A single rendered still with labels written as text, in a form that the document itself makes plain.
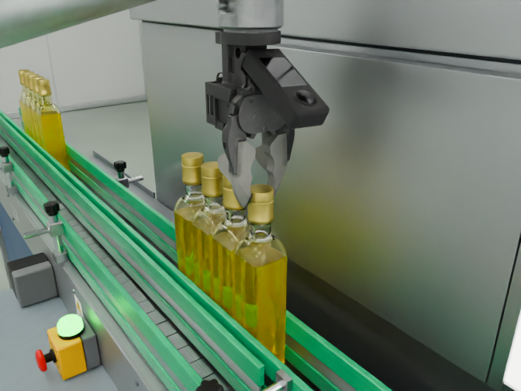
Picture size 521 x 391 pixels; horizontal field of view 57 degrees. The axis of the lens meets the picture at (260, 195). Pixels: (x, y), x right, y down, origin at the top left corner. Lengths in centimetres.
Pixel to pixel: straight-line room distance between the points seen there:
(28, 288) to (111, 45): 573
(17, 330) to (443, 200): 88
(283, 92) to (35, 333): 79
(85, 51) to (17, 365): 580
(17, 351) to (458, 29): 94
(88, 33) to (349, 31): 609
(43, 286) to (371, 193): 79
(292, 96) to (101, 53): 624
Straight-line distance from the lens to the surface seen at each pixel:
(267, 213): 62
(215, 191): 70
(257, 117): 58
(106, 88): 678
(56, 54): 655
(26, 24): 34
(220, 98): 59
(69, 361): 96
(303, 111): 50
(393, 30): 60
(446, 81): 55
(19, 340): 112
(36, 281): 118
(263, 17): 56
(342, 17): 65
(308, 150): 71
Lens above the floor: 139
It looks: 23 degrees down
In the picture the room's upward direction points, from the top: straight up
